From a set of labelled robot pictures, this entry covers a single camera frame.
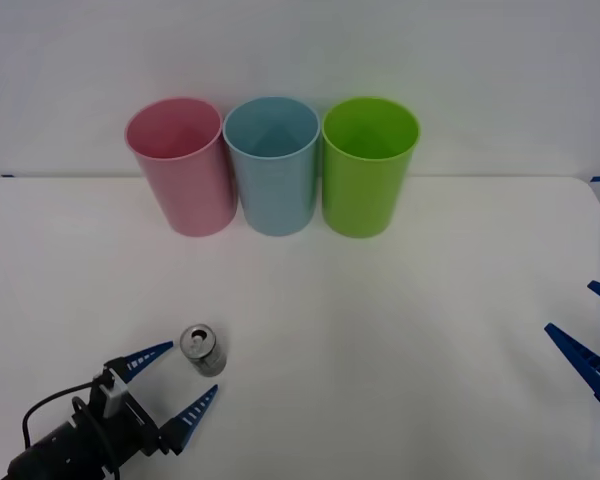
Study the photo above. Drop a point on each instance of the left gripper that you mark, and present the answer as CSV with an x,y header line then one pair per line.
x,y
130,430

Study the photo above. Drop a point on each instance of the silver drink can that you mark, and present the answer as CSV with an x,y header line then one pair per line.
x,y
206,352

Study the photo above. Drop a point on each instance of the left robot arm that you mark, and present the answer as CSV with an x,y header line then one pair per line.
x,y
42,450

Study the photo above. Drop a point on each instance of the pink plastic bin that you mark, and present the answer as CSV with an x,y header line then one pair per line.
x,y
190,190

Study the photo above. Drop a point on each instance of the pale blue plastic bin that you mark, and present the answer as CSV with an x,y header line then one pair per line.
x,y
275,195

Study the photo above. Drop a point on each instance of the green plastic bin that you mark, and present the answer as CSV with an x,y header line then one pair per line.
x,y
365,195

